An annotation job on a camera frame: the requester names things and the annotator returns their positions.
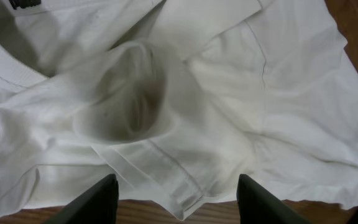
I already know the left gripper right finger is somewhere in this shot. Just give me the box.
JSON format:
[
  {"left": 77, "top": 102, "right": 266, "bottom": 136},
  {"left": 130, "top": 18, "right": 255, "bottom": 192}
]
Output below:
[{"left": 237, "top": 174, "right": 310, "bottom": 224}]

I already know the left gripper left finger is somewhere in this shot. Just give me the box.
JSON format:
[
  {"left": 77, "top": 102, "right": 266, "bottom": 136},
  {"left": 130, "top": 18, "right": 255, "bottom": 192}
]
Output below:
[{"left": 44, "top": 174, "right": 119, "bottom": 224}]

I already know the white t-shirt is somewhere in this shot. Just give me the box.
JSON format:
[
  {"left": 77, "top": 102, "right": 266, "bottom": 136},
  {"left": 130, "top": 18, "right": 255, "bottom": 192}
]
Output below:
[{"left": 0, "top": 0, "right": 358, "bottom": 220}]

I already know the black neck label on shirt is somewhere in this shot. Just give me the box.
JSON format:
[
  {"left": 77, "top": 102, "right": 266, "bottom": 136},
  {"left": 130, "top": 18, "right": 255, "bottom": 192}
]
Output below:
[{"left": 9, "top": 0, "right": 42, "bottom": 10}]

